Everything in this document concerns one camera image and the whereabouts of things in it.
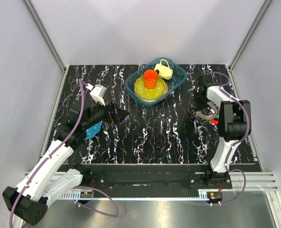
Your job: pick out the yellow dotted plate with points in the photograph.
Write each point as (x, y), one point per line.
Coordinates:
(150, 94)

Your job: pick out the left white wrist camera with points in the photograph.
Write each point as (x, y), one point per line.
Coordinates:
(97, 94)

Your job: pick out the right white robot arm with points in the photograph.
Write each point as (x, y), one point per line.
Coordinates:
(233, 116)

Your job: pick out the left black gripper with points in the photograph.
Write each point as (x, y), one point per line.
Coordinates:
(121, 114)

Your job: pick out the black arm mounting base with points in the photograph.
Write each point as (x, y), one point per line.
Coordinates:
(193, 176)

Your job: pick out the teal transparent plastic bin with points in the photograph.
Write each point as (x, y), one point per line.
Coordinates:
(178, 78)

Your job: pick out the blue dotted plate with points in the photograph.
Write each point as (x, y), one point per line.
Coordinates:
(93, 131)

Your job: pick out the cream yellow mug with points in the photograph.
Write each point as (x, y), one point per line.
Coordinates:
(164, 70)

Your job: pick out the orange cup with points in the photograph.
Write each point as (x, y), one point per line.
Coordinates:
(150, 79)

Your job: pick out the red key tag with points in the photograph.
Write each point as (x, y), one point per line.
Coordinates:
(214, 121)

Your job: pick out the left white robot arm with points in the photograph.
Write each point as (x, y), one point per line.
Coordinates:
(30, 199)

